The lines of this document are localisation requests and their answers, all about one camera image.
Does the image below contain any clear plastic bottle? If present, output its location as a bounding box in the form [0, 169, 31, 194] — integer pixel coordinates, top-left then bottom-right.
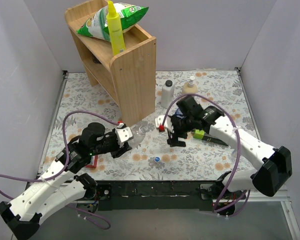
[128, 125, 150, 148]

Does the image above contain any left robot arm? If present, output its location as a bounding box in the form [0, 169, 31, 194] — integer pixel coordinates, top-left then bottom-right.
[0, 122, 133, 240]

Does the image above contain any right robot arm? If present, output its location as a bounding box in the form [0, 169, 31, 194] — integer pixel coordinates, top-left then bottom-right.
[157, 93, 292, 199]

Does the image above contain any blue label water bottle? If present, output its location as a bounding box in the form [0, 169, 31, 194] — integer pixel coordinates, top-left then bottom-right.
[174, 108, 185, 119]

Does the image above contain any beige soap pump bottle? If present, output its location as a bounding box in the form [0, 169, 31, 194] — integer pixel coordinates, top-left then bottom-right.
[181, 75, 198, 95]

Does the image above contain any white bottle black cap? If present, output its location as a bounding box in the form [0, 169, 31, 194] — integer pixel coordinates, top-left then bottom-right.
[161, 80, 175, 109]

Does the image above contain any yellow squeeze bottle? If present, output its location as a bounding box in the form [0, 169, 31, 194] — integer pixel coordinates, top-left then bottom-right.
[106, 0, 126, 56]

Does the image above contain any green black product box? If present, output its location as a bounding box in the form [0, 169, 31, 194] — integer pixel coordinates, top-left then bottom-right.
[193, 129, 228, 146]

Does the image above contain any red white snack packet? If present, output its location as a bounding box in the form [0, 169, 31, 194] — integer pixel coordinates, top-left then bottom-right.
[85, 155, 98, 169]

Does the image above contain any wooden shelf unit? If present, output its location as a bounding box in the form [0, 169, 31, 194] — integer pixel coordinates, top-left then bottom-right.
[64, 0, 157, 126]

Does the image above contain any green chip bag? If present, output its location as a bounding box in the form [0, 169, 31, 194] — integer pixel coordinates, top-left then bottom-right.
[76, 2, 149, 42]

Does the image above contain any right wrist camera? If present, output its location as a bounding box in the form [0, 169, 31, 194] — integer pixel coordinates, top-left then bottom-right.
[154, 115, 174, 133]

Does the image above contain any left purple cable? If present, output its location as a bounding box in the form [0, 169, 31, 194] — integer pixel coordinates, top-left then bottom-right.
[0, 110, 123, 230]

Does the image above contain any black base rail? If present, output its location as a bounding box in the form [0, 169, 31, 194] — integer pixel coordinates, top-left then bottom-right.
[79, 176, 218, 211]

